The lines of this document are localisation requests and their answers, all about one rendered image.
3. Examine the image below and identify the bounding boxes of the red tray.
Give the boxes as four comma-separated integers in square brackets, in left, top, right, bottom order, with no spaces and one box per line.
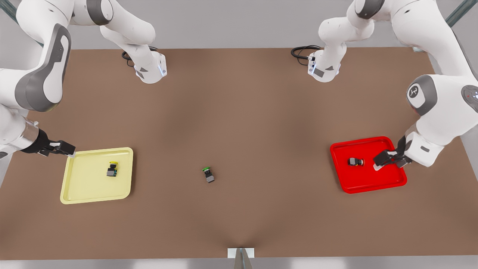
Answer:
[330,136,407,194]

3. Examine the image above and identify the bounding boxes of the yellow tray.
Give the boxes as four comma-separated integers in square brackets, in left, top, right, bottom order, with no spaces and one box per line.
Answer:
[60,147,134,205]

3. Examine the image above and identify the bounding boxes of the black cable loop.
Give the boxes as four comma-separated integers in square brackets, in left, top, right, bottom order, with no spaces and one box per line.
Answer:
[122,46,159,68]
[291,45,324,67]

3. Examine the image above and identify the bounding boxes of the silver frame post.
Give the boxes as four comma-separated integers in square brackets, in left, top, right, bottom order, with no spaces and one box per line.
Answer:
[412,0,478,53]
[0,0,44,48]
[228,248,255,269]

